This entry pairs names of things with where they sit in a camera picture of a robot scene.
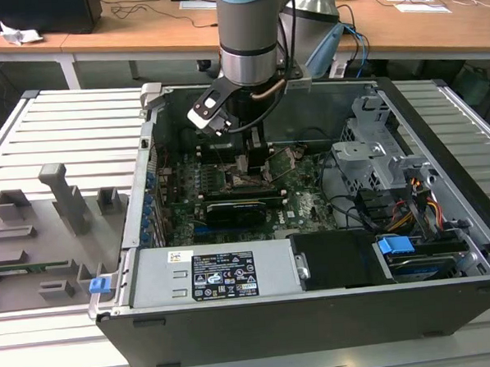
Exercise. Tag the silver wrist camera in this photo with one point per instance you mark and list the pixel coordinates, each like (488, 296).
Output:
(202, 113)

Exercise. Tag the CPU socket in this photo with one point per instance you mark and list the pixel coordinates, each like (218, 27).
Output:
(228, 180)

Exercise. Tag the blue disk carrier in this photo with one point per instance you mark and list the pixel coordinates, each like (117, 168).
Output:
(394, 249)

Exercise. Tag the silver green CPU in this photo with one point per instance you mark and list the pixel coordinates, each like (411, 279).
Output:
(241, 182)

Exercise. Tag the green bag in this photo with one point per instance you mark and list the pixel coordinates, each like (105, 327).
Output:
(478, 85)

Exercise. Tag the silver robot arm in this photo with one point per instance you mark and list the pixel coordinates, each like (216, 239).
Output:
(245, 27)

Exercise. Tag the black monitor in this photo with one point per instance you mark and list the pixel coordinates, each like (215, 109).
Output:
(34, 13)

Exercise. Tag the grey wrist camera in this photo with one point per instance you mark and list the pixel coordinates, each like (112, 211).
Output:
(299, 85)

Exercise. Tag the grey power supply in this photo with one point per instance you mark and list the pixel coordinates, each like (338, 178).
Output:
(159, 278)

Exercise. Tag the crumpled white paper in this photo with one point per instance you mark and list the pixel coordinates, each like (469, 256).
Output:
(19, 36)

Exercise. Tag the thin metal locking lever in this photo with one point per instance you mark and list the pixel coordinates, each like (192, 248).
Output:
(220, 157)

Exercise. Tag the black grey PC case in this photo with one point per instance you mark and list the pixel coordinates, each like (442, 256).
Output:
(277, 334)

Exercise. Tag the grey case latch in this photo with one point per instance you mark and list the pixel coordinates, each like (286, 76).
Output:
(152, 91)

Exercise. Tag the black RAM slot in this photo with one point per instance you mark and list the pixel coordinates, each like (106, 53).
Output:
(206, 152)
(206, 149)
(207, 160)
(206, 156)

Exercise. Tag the white paper sheet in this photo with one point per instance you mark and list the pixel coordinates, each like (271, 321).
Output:
(425, 8)

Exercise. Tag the wooden desk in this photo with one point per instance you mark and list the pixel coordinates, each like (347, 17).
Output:
(24, 48)
(159, 36)

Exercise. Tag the pale blue teach pendant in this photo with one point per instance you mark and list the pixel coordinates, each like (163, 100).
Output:
(324, 50)

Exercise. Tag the black green graphics card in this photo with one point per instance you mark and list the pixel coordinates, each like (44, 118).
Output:
(230, 212)

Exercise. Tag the black chair caster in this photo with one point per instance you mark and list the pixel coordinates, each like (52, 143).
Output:
(204, 65)

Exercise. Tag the blue case latch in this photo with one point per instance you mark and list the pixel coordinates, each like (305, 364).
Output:
(99, 285)

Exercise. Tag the green RAM stick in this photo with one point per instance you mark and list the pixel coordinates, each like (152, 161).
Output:
(35, 267)

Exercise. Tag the hard disk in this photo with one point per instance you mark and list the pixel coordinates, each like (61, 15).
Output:
(422, 266)

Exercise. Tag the green motherboard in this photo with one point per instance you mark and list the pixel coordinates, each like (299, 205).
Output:
(294, 189)

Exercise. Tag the grey parts rack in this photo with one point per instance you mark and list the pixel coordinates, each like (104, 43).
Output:
(47, 243)

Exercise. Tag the silver perforated drive cage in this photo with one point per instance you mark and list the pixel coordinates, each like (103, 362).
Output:
(363, 165)

